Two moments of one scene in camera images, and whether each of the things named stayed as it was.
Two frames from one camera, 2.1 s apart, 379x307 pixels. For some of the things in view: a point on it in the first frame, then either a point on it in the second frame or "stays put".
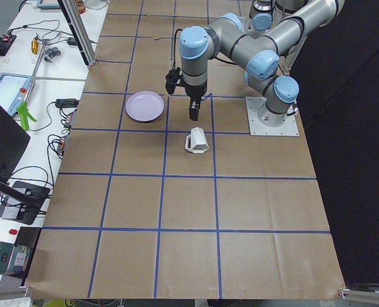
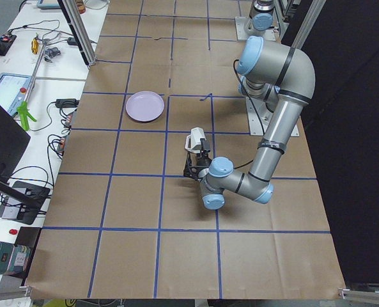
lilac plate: (144, 106) stays put
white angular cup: (197, 141) stays put
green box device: (2, 258) stays put
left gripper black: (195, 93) -> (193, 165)
